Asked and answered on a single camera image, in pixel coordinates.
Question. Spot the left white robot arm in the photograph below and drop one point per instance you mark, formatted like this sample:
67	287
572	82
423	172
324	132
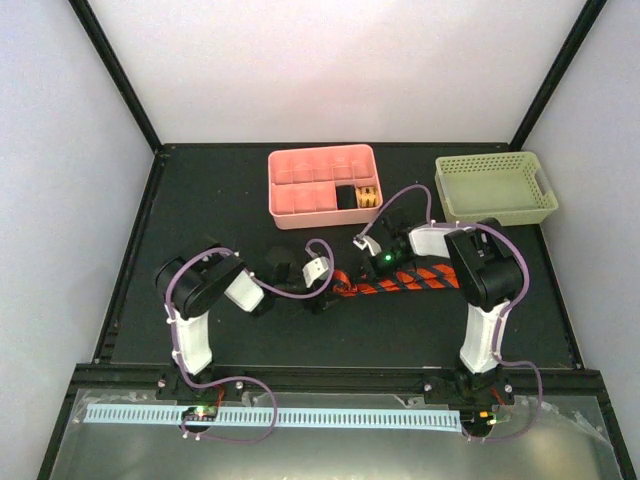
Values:
190	284

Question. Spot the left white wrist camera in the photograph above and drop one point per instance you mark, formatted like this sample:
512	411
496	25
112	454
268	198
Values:
317	269

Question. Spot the black right frame post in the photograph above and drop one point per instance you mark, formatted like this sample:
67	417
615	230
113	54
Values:
570	47

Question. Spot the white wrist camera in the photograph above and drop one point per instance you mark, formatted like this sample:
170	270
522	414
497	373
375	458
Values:
367	245
317	269

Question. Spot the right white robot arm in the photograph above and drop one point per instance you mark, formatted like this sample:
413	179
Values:
491	274

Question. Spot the rolled black tie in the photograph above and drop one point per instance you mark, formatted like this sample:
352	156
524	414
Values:
346	198

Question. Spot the green perforated plastic basket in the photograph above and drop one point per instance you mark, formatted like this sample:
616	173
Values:
511	187

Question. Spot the black left frame post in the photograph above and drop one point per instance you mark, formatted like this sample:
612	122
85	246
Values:
99	40

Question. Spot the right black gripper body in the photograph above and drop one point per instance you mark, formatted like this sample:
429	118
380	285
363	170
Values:
386	268

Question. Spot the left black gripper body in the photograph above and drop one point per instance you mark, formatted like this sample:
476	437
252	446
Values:
311	303

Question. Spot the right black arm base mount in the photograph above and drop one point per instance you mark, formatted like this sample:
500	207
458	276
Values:
450	387

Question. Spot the black frame post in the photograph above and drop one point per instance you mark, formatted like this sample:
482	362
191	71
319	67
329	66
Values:
99	40
570	47

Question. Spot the orange navy striped tie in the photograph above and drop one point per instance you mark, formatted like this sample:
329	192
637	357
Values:
434	277

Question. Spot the rolled yellow patterned tie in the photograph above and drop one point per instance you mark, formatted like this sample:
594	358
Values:
366	196

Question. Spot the light blue slotted cable duct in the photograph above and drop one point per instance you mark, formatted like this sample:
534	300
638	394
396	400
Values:
331	418

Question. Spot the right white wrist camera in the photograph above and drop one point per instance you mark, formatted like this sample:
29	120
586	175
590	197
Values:
367	245

